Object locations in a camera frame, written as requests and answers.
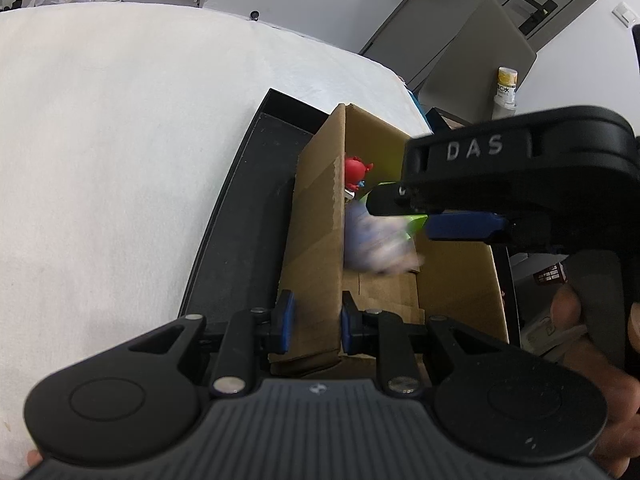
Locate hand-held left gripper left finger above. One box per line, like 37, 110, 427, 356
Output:
127, 289, 297, 397

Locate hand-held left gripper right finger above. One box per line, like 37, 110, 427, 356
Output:
340, 292, 513, 397

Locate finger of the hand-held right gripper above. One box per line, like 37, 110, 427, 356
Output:
366, 182, 431, 218
426, 211, 511, 242

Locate green charger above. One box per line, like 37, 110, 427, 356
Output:
367, 180, 430, 238

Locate red blue figurine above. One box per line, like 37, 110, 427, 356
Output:
342, 156, 375, 196

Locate lavender charger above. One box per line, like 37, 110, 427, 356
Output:
344, 202, 426, 276

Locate brown cardboard box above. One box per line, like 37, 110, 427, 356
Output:
267, 102, 511, 376

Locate black tray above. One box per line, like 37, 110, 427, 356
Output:
180, 87, 523, 376

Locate person's right hand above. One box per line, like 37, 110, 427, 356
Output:
549, 282, 640, 478

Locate black side table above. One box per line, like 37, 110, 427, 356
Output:
427, 107, 473, 133

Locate blue cartoon bed sheet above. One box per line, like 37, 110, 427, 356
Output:
400, 77, 431, 126

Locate yellow white tube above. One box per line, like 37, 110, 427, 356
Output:
492, 65, 518, 121

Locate grey chair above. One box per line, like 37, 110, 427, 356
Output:
420, 0, 537, 126

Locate black door handle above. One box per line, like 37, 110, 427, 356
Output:
517, 0, 558, 33

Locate white wall switch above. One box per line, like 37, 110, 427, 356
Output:
612, 2, 638, 26

